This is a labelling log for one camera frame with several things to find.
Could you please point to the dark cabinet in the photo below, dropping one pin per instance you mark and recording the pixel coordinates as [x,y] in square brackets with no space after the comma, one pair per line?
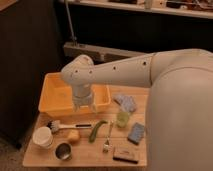
[30,48]

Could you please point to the silver fork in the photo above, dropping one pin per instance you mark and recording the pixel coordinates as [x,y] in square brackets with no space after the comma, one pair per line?
[107,142]

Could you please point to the white paper cup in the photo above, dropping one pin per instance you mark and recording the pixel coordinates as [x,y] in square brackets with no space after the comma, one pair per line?
[43,137]

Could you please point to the blue sponge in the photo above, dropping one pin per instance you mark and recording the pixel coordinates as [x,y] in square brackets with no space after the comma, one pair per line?
[136,134]

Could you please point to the small metal cup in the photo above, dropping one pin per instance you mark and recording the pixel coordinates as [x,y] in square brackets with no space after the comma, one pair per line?
[63,151]

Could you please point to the green cucumber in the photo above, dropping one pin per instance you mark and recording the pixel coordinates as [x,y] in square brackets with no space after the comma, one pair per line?
[94,131]

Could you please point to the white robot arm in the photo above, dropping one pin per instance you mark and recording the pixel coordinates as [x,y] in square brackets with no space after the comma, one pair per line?
[179,112]

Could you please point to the dark brown block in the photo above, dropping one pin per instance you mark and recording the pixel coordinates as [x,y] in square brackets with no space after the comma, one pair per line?
[126,154]

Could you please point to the white shelf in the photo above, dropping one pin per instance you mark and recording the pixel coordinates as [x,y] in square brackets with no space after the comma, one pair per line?
[186,8]

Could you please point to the green plastic cup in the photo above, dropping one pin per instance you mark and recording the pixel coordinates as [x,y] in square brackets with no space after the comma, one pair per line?
[122,119]

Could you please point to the yellow apple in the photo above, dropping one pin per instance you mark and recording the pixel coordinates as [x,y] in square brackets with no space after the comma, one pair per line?
[73,136]

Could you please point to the dish brush white handle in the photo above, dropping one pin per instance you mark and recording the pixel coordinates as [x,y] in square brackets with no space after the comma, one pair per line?
[56,125]

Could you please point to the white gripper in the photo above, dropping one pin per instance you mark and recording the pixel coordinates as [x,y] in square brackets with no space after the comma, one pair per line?
[82,95]

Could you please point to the yellow plastic bin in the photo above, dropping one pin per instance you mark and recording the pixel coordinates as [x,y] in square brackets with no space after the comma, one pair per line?
[56,98]

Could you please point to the grey metal rail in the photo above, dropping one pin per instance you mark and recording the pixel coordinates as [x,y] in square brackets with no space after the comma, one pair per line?
[87,54]

